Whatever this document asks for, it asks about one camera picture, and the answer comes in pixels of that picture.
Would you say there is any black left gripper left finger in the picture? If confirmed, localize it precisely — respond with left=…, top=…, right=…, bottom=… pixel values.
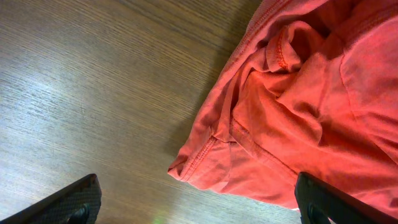
left=1, top=174, right=101, bottom=224

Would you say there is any red soccer t-shirt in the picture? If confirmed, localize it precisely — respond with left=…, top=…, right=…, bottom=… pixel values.
left=168, top=0, right=397, bottom=217

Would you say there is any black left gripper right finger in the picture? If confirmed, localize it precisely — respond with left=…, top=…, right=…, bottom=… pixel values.
left=294, top=172, right=397, bottom=224

